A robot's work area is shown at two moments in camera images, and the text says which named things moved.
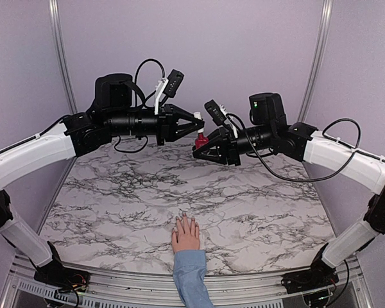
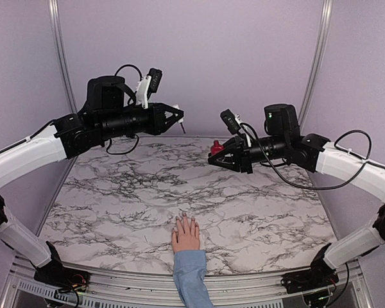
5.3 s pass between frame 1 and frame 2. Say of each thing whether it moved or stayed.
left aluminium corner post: stayed
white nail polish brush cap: moved
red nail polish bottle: moved
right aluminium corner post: stayed
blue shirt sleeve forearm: stayed
